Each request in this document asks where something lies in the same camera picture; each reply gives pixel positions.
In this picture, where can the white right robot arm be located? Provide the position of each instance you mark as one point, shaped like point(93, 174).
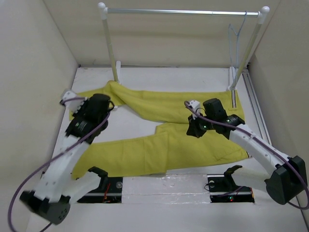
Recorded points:
point(285, 176)

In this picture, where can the aluminium rail at right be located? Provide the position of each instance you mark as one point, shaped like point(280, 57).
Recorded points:
point(256, 107)

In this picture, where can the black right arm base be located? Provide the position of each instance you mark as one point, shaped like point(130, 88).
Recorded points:
point(223, 189)

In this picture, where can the yellow-green trousers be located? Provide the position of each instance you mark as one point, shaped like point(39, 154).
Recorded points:
point(169, 147)

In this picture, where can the white and silver clothes rack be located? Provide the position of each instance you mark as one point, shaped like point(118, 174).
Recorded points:
point(179, 38)

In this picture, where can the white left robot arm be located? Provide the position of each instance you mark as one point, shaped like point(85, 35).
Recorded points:
point(57, 189)

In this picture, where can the light blue wire hanger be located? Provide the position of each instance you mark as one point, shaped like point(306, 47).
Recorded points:
point(233, 42)

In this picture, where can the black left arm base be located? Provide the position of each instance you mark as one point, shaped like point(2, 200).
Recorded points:
point(107, 192)

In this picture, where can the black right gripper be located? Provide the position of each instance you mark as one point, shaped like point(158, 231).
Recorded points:
point(193, 129)

